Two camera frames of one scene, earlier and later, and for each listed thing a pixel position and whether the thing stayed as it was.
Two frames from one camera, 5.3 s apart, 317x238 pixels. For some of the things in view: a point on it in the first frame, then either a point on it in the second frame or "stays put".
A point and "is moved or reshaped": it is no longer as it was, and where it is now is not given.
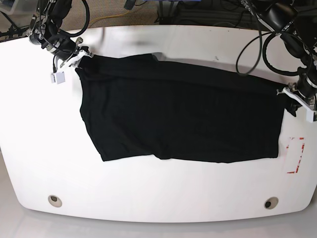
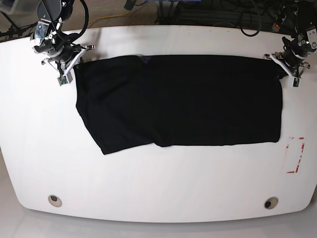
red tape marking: (287, 147) stays put
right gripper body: (309, 103) -> (290, 61)
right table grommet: (271, 203) stays put
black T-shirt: (136, 107) is moved or reshaped
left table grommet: (55, 201) stays put
